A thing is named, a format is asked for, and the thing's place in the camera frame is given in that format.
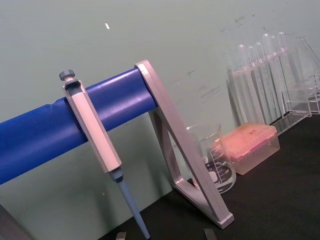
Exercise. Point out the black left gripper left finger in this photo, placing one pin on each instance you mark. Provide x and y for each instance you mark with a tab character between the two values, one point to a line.
121	236

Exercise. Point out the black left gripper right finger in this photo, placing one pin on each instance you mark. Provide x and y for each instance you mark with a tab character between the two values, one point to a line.
209	235

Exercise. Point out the clear glass beaker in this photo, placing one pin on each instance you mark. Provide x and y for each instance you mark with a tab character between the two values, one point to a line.
222	172

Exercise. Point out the black table cloth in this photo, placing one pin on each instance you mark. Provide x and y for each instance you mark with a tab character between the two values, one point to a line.
275	200

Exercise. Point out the pink pipette tip box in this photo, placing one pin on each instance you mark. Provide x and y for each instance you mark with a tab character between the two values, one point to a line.
250	147

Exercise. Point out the white grey pipette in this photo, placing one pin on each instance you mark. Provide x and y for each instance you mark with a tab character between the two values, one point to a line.
92	130

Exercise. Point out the blue bar silver pipette stand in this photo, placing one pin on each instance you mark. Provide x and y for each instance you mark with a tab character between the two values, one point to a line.
37	140

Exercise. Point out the clear acrylic tube rack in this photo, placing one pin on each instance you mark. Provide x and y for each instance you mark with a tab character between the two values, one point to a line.
297	112

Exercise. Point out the clear test tube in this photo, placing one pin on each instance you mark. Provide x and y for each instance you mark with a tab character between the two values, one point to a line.
253	75
284	62
261	75
275	50
243	75
268	50

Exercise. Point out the clear conical flask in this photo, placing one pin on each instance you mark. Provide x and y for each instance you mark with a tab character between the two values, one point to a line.
306	70

